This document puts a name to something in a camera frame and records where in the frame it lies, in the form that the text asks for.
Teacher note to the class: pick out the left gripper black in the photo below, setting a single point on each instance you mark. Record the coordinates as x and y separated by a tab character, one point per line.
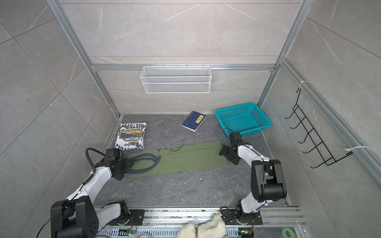
128	164

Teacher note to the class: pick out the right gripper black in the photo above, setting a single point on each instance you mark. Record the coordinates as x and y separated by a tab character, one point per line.
224	151

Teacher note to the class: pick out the green tank top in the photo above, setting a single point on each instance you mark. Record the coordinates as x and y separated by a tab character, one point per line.
164	161

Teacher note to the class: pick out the white tank top navy trim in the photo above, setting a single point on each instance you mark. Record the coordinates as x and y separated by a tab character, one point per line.
131	136

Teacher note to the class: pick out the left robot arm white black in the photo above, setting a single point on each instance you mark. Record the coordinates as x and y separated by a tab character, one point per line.
76	217

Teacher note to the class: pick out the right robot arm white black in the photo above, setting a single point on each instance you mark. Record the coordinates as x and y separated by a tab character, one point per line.
267	178

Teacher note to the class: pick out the teal plastic basket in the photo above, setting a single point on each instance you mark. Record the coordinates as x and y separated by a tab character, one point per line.
246	119

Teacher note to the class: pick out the navy blue book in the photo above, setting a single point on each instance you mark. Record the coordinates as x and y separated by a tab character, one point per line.
193	121

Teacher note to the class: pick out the white fluffy plush toy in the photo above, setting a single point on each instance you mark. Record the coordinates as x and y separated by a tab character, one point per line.
216	228

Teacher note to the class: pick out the green tape roll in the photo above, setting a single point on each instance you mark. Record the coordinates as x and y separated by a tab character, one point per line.
287	233

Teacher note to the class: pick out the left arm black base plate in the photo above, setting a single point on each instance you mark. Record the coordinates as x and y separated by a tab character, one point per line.
132	218

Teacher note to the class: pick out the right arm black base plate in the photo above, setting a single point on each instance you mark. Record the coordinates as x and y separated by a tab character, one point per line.
233	217

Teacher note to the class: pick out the aluminium mounting rail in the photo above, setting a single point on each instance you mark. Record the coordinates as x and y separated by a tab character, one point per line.
167	222

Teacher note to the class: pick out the black wire hook rack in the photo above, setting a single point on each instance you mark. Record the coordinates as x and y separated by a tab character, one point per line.
312	135

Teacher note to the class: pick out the white wire mesh shelf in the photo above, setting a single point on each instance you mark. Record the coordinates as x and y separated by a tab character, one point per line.
176	79

